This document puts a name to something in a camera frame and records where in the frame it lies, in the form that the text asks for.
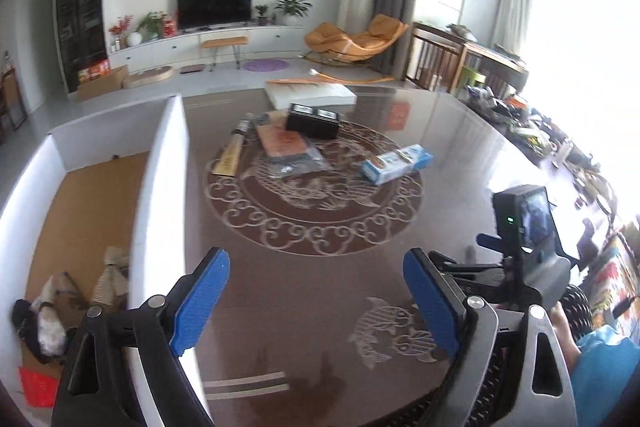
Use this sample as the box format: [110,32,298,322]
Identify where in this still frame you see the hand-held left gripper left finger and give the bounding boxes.
[52,248,231,427]

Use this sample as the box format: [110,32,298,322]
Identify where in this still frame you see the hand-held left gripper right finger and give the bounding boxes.
[402,248,576,427]

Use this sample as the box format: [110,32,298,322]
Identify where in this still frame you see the white cardboard box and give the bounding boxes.
[0,94,206,427]

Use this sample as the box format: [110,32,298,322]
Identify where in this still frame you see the blue and white box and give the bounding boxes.
[361,146,432,185]

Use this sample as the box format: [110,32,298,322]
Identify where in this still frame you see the bag of white beads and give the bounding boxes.
[32,274,68,355]

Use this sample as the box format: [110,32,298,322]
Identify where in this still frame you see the tan stick with metal end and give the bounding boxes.
[210,119,251,178]

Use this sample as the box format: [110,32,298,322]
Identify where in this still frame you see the black velvet scrunchie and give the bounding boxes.
[12,299,51,365]

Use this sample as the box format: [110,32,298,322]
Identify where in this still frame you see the clear bag with orange card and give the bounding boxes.
[252,112,331,178]

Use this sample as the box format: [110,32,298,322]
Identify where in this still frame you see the black rectangular box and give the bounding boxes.
[286,103,342,138]

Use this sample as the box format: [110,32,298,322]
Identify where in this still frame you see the person's right forearm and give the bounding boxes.
[550,307,582,355]

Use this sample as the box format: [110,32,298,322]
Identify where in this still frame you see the colourful floral cushion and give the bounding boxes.
[590,217,640,343]

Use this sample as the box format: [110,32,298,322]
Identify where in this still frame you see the person's blue shirt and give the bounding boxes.
[570,324,640,427]

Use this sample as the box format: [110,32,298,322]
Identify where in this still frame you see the wooden side table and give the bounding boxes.
[452,42,528,102]

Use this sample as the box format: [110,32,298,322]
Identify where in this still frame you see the wooden slatted chair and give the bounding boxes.
[405,22,461,92]

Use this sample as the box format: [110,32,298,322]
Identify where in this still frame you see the round wooden board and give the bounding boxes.
[122,66,176,90]

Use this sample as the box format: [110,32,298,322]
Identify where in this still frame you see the white flat box orange print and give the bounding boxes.
[265,77,358,108]

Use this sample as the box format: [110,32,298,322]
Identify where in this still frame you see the brown cardboard box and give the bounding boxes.
[75,66,130,102]

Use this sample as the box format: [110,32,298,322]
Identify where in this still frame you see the purple round mat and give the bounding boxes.
[243,59,290,72]

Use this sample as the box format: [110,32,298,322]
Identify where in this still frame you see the orange rocking chair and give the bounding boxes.
[302,13,408,82]

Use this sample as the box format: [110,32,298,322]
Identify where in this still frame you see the orange printed boxes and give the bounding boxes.
[77,61,111,82]

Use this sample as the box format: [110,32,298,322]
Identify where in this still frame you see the white television cabinet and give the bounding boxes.
[107,24,306,72]

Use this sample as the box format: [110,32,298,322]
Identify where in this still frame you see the orange bench with metal legs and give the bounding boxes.
[200,37,249,70]

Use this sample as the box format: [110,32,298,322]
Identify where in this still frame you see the bushy green potted plant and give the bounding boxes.
[137,12,166,40]

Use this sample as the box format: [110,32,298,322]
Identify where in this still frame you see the red flower arrangement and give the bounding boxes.
[110,16,133,50]

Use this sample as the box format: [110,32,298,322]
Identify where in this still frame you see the black television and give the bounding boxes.
[177,0,252,31]

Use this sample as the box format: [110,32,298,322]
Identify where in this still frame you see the large green potted plant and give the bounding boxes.
[275,0,313,28]

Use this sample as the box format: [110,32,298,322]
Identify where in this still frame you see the dark glass display cabinet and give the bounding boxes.
[55,0,108,92]

